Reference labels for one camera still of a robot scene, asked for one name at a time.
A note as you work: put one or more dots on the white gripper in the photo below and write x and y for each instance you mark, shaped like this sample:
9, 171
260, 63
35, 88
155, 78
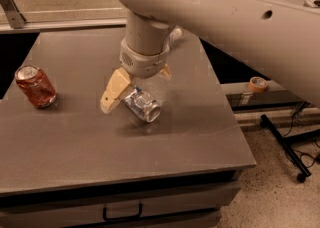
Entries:
144, 63

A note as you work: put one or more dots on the silver redbull can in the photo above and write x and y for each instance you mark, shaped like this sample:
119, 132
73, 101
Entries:
143, 105

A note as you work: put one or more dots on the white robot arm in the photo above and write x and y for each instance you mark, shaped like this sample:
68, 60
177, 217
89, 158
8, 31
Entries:
281, 41

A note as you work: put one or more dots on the crumpled red soda can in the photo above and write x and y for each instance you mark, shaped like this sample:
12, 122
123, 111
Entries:
35, 84

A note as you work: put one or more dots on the clear plastic water bottle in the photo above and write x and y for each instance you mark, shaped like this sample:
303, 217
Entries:
174, 35

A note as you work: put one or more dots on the brown tape roll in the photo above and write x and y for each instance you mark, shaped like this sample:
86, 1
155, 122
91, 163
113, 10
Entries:
257, 84

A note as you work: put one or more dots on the black wheeled stand base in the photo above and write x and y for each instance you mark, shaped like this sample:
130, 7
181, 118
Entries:
287, 142

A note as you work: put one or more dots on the left metal glass bracket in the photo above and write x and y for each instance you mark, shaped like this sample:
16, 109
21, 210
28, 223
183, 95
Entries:
15, 19

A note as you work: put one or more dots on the black drawer handle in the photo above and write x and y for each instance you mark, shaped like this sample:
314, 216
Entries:
118, 212

